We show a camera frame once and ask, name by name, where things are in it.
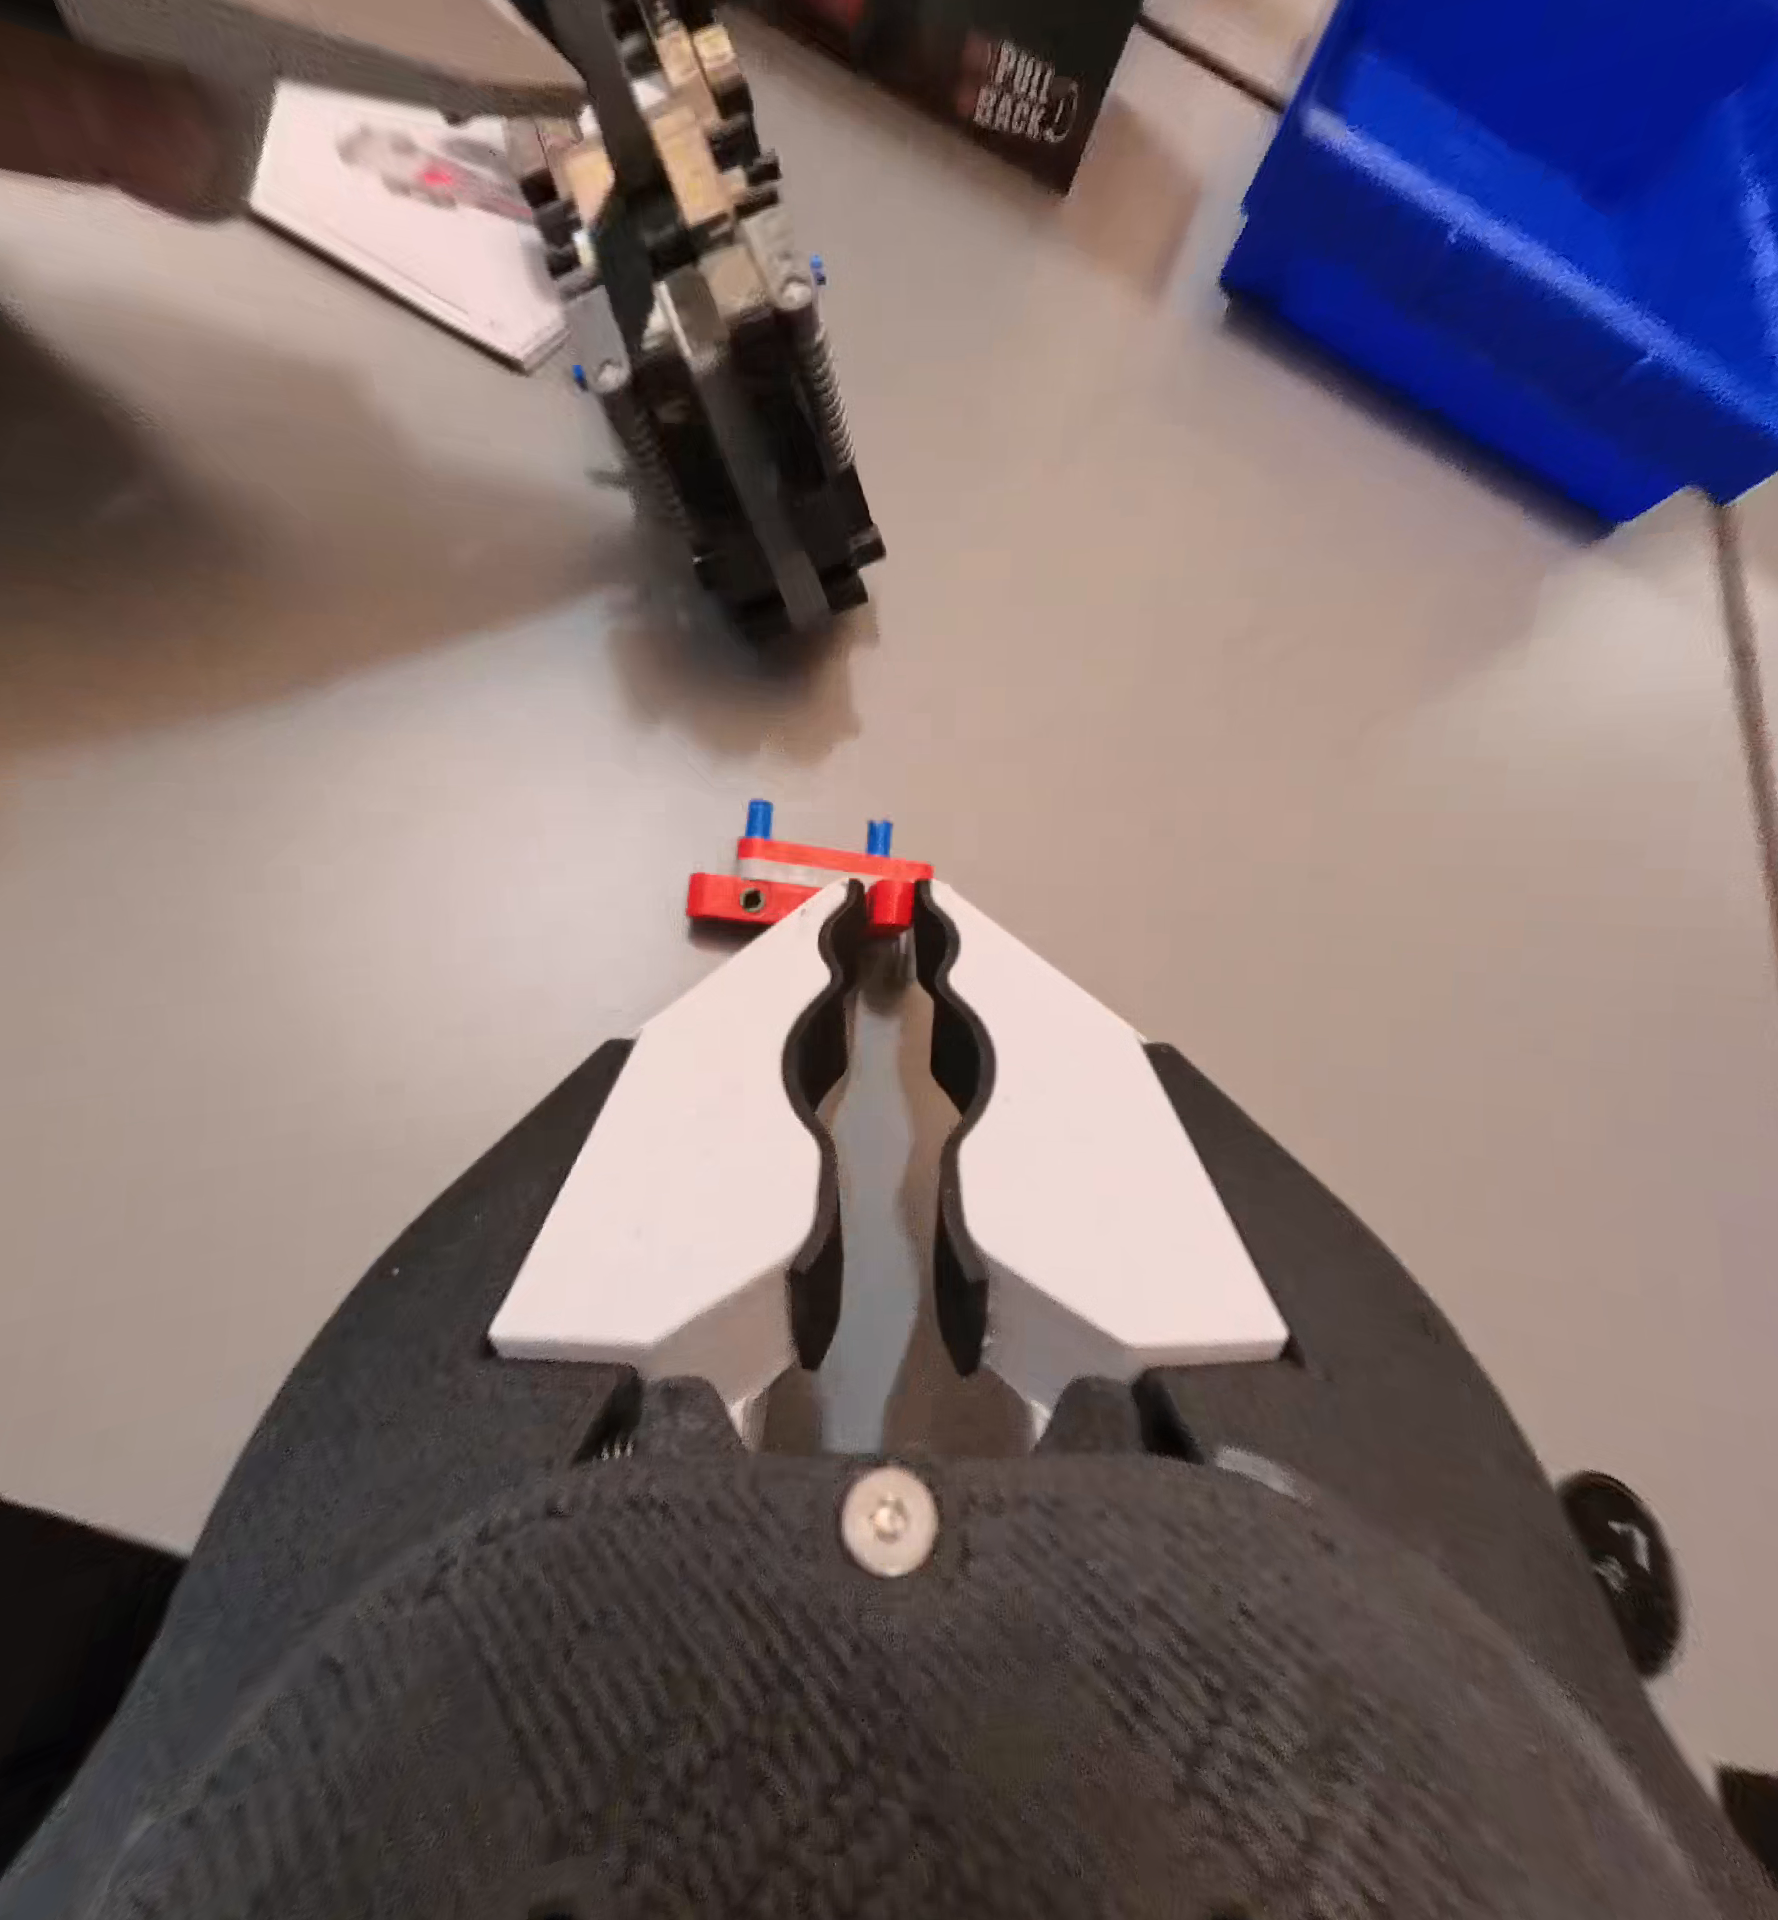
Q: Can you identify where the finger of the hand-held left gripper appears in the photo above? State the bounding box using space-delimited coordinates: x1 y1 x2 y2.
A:
54 0 592 125

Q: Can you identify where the black toy chassis assembly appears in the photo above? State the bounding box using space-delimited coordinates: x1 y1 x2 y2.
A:
506 0 891 640

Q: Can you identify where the person's left hand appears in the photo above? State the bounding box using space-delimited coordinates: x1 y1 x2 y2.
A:
0 22 258 228

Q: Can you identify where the black toy set box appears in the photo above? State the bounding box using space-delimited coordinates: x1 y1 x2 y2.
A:
746 0 1143 195

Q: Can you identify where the blue plastic bin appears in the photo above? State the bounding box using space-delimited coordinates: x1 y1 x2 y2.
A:
1222 0 1778 526

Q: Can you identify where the grey desk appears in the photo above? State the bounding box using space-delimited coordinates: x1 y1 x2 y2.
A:
0 0 1778 1920

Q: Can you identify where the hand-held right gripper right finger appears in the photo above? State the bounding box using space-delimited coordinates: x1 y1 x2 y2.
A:
911 879 1290 1453

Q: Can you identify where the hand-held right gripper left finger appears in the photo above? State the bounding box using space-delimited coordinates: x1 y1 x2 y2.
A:
487 881 868 1448

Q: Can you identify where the white instruction booklet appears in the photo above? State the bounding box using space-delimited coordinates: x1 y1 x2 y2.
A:
248 82 592 374

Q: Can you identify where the red toy beam assembly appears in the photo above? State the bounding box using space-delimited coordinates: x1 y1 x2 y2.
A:
681 798 936 945

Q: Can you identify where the person's black clothed torso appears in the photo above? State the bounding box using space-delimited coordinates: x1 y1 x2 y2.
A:
0 1472 188 1920

